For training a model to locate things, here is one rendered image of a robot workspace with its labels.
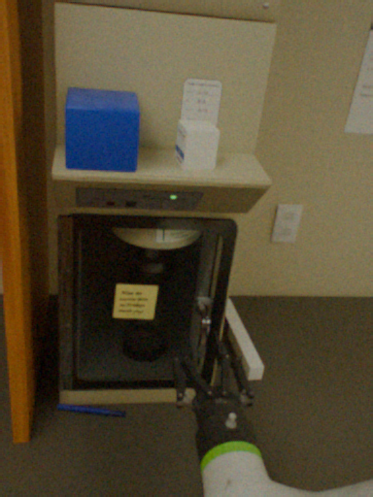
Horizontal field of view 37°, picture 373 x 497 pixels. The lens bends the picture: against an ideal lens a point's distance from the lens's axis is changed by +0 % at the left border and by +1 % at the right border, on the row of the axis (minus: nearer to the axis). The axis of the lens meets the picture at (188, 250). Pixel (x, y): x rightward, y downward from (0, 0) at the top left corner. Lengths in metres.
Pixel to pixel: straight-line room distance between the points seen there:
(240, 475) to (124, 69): 0.60
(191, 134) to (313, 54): 0.63
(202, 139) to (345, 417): 0.73
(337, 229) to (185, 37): 0.88
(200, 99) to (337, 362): 0.80
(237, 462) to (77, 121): 0.51
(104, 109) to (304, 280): 1.02
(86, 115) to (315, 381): 0.86
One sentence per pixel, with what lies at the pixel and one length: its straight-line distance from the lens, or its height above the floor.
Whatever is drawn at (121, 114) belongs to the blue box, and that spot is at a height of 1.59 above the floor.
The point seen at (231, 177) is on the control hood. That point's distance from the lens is 0.82.
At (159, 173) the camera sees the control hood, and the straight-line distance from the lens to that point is 0.80.
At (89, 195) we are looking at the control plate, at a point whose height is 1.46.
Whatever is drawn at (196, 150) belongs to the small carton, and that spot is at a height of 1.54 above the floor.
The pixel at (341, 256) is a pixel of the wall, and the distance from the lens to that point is 1.64.
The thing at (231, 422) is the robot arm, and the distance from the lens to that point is 0.85.
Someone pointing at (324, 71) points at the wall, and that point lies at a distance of 1.40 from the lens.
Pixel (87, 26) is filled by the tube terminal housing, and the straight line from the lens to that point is 0.85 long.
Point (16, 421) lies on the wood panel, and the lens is 1.12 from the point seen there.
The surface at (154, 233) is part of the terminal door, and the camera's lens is 0.95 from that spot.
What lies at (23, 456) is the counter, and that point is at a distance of 1.14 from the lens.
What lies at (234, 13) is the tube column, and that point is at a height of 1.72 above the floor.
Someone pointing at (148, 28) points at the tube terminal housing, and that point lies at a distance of 0.85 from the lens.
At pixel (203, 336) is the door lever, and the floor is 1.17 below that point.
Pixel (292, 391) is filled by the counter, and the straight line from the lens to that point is 1.31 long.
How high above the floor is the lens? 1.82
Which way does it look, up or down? 30 degrees down
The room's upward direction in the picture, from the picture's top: 7 degrees clockwise
